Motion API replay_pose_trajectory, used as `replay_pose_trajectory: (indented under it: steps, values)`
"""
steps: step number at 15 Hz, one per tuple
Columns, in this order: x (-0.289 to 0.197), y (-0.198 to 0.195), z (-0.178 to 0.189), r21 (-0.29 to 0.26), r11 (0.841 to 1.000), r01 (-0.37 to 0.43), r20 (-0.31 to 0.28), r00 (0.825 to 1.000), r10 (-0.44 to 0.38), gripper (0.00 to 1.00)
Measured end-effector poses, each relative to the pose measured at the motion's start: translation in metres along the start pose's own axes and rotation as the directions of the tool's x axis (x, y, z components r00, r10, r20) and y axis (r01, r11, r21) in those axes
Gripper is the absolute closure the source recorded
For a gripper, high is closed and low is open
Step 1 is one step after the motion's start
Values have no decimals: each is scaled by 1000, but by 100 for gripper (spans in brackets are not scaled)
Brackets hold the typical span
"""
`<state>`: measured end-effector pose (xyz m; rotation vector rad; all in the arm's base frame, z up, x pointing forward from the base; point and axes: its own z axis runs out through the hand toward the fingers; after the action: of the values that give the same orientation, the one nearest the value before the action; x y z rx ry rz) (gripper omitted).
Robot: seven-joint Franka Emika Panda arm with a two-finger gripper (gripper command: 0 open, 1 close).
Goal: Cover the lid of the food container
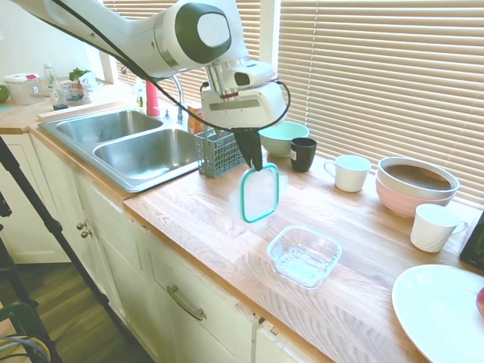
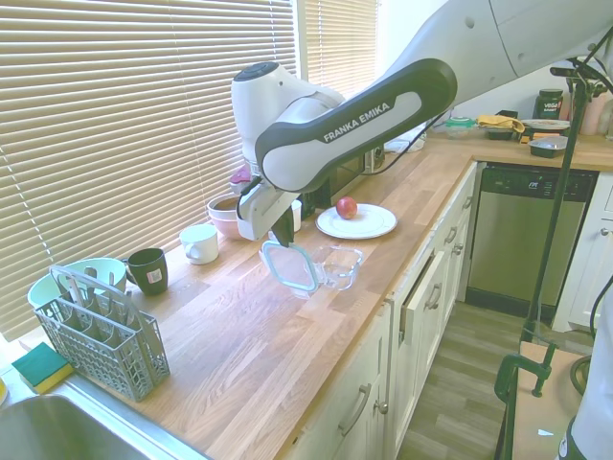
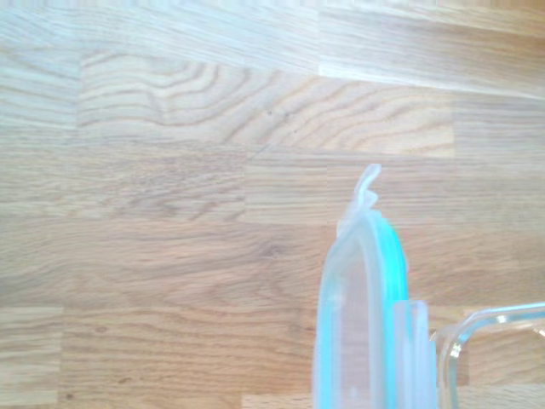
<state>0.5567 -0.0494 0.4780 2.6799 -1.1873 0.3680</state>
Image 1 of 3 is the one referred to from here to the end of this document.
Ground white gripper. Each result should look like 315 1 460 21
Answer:
199 81 287 172

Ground clear lid with teal rim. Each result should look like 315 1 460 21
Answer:
229 160 288 232

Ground clear glass food container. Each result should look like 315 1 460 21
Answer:
266 225 343 290

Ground green herbs in container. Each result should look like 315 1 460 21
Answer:
67 67 92 101

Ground grey plastic cutlery basket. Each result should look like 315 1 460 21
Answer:
194 127 247 178

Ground mint green bowl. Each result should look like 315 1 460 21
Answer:
259 120 310 158

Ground black mug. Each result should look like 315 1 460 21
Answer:
290 137 318 173

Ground orange cardboard box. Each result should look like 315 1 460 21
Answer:
188 106 207 135

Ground chrome kitchen faucet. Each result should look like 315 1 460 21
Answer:
172 73 187 126

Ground wide white mug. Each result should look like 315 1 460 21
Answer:
324 154 373 193

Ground red bottle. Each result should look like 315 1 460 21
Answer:
146 79 160 116

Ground stainless steel sink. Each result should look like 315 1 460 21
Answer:
37 109 203 194

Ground beige slatted window blind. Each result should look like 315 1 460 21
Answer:
275 0 484 209
101 0 262 126

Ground clear dish soap bottle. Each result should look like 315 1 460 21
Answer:
133 79 147 111

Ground pink bowl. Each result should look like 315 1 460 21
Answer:
375 172 458 219

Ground white kitchen base cabinets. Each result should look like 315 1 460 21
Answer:
0 128 341 363

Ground grey bowl with brown inside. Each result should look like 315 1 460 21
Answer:
377 156 461 201

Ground tall white mug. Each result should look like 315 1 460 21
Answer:
410 203 469 253

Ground clear bottle with dark liquid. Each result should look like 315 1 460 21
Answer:
43 63 70 111

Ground black tripod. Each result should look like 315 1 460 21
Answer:
0 135 133 363

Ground white lidded storage tub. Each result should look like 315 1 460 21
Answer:
3 73 45 106

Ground white dinner plate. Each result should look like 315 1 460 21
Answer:
391 264 484 363

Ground green metal clamp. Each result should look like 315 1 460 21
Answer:
0 302 50 363

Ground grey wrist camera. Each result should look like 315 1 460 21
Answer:
222 60 275 90

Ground brushed metal drawer handle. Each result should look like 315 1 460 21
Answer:
166 285 207 322

